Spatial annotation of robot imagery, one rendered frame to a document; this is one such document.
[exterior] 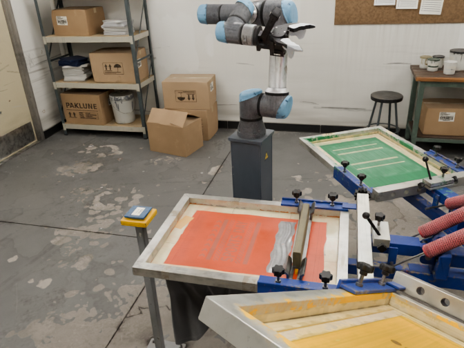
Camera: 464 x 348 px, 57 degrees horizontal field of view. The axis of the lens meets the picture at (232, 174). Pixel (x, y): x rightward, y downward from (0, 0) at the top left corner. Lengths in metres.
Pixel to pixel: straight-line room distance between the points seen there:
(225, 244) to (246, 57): 3.91
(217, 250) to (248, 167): 0.61
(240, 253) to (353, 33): 3.91
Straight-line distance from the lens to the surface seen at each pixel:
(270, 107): 2.09
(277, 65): 2.06
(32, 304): 3.30
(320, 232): 1.89
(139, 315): 2.96
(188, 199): 2.08
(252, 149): 2.18
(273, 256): 1.72
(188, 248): 1.80
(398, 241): 1.74
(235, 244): 1.80
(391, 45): 5.35
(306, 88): 5.45
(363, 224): 1.81
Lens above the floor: 2.01
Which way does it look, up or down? 26 degrees down
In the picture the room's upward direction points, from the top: 3 degrees counter-clockwise
